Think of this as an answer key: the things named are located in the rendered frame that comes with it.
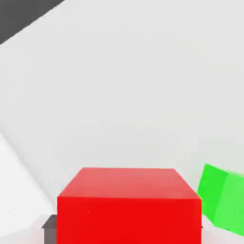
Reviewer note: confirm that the small red cube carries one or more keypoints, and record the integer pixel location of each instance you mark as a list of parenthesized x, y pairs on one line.
[(129, 219)]

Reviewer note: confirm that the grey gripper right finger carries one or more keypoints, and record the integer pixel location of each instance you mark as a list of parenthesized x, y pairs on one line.
[(207, 236)]

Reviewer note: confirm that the small green cube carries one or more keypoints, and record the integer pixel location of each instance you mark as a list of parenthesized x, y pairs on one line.
[(223, 200)]

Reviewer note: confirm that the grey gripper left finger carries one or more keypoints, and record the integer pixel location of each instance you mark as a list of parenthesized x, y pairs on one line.
[(50, 231)]

